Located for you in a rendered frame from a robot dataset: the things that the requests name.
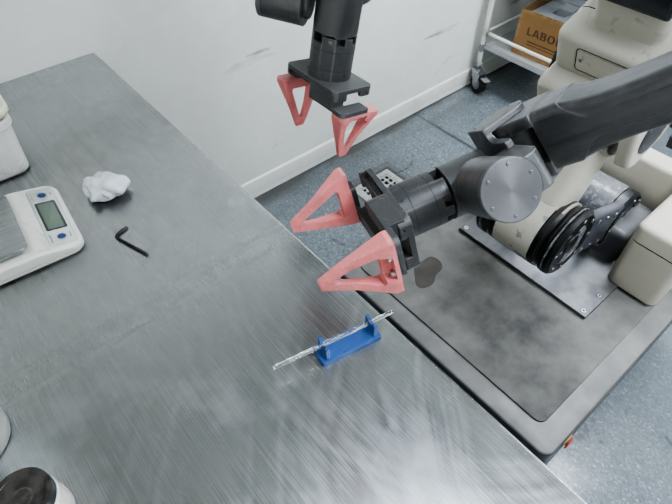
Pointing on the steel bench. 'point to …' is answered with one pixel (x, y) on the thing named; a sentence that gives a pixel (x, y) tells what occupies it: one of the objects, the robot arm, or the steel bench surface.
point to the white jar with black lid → (33, 488)
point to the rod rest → (348, 345)
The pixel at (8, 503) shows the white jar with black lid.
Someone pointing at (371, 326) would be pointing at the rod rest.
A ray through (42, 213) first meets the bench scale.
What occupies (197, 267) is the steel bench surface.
